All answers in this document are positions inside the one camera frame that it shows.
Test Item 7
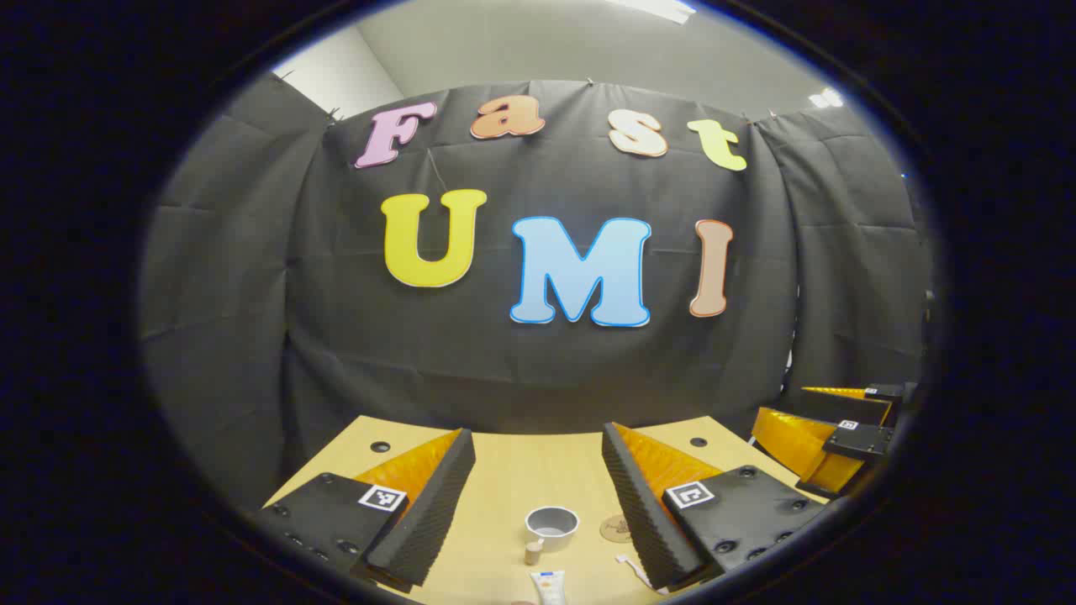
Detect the black backdrop cloth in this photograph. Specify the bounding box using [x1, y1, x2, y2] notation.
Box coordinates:
[139, 78, 934, 513]

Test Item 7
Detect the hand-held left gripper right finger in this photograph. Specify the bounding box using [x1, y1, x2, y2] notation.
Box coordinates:
[600, 421, 831, 592]

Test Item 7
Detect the white toothbrush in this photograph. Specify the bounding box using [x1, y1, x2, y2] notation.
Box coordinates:
[614, 554, 665, 594]

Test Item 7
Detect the white cup with wooden handle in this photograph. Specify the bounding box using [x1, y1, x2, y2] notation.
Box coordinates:
[525, 505, 581, 566]

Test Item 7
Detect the light wooden desktop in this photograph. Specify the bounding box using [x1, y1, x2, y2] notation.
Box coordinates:
[262, 414, 829, 605]

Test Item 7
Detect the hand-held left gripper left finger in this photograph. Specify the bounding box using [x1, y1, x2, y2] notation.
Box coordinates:
[251, 427, 477, 594]

